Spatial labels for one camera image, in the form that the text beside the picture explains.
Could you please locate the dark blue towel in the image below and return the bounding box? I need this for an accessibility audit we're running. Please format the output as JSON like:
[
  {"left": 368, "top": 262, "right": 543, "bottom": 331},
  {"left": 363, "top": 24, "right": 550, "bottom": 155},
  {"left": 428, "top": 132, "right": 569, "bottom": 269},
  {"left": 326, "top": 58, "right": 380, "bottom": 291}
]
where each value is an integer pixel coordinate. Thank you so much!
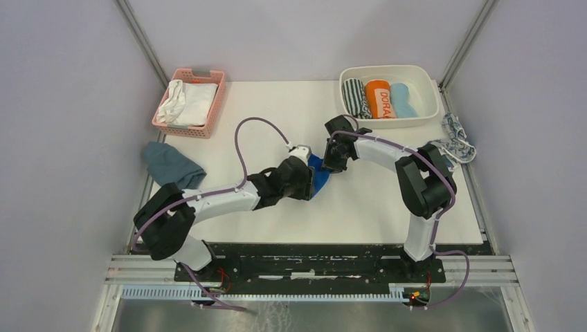
[{"left": 308, "top": 154, "right": 330, "bottom": 199}]

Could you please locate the light blue towel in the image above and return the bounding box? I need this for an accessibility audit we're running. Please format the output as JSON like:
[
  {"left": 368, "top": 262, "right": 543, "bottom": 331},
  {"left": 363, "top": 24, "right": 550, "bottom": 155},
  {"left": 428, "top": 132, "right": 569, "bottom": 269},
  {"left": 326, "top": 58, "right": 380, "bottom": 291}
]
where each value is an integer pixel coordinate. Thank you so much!
[{"left": 390, "top": 82, "right": 417, "bottom": 118}]

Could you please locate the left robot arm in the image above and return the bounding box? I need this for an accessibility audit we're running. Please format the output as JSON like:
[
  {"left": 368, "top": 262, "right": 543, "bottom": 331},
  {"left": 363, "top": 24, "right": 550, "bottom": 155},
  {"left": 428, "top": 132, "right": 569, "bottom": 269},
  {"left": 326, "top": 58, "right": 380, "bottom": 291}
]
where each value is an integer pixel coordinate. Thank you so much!
[{"left": 134, "top": 155, "right": 315, "bottom": 282}]

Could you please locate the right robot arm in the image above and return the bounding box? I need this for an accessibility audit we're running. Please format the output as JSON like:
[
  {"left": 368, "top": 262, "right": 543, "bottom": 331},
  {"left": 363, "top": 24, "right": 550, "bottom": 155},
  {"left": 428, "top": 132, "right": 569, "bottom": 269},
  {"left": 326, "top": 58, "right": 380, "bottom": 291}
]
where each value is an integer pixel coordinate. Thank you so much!
[{"left": 322, "top": 115, "right": 457, "bottom": 282}]

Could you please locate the striped rolled towel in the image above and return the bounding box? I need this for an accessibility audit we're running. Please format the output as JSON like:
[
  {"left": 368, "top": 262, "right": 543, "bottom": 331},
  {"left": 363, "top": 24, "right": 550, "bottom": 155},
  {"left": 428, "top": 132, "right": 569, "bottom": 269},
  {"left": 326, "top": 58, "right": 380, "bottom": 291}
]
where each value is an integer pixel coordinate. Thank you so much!
[{"left": 341, "top": 78, "right": 372, "bottom": 119}]

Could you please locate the orange rolled towel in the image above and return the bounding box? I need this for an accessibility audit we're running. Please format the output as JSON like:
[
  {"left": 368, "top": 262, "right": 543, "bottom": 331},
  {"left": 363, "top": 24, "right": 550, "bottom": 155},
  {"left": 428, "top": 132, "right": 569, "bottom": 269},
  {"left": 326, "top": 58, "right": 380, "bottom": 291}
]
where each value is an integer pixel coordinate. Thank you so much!
[{"left": 365, "top": 80, "right": 397, "bottom": 119}]

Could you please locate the white plastic tub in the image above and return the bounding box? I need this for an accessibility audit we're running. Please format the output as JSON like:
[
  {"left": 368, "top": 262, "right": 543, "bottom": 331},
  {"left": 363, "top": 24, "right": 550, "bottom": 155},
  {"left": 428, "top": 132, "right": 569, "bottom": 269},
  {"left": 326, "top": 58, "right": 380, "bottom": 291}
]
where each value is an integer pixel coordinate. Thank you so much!
[{"left": 339, "top": 65, "right": 441, "bottom": 129}]

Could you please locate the patterned white blue cloth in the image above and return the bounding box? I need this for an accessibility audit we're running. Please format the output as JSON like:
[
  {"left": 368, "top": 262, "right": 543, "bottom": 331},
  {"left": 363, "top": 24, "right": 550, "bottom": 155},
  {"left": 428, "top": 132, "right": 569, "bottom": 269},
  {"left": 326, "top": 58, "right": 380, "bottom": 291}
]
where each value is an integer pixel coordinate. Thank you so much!
[{"left": 430, "top": 113, "right": 477, "bottom": 171}]

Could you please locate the white folded towel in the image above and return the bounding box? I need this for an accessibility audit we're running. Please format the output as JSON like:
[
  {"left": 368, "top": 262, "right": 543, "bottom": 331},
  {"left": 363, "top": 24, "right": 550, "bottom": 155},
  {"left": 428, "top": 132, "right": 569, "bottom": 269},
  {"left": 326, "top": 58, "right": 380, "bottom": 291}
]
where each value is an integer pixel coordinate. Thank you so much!
[{"left": 174, "top": 83, "right": 218, "bottom": 127}]

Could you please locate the grey-blue towel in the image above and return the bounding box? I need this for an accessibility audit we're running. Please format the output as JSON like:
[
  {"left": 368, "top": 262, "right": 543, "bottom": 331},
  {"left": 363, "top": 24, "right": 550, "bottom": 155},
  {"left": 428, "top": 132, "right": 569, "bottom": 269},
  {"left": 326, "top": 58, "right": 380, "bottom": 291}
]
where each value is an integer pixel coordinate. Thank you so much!
[{"left": 141, "top": 141, "right": 207, "bottom": 190}]

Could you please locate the white crumpled cloth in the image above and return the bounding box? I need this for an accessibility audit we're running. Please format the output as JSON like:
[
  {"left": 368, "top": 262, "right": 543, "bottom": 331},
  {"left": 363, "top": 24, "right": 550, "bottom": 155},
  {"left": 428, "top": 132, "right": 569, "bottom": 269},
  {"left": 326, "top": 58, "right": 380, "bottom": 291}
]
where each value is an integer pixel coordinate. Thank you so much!
[{"left": 156, "top": 80, "right": 186, "bottom": 124}]

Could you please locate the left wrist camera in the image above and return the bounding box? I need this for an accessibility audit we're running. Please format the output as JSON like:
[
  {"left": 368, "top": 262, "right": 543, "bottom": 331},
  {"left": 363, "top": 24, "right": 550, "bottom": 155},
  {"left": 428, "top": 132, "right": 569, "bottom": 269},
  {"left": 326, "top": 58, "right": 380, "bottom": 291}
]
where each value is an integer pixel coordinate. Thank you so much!
[{"left": 288, "top": 145, "right": 312, "bottom": 165}]

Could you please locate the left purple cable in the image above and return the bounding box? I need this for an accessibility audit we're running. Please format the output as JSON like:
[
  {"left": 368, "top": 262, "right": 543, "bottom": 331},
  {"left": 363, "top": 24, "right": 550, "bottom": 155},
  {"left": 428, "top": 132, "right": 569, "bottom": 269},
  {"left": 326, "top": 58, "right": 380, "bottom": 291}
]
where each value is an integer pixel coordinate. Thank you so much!
[{"left": 130, "top": 117, "right": 294, "bottom": 313}]

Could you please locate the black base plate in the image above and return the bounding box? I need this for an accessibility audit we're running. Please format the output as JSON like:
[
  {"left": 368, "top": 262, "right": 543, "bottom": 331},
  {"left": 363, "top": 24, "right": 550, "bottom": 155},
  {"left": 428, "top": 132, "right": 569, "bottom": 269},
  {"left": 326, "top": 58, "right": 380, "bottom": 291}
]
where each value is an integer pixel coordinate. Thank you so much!
[{"left": 195, "top": 243, "right": 446, "bottom": 295}]

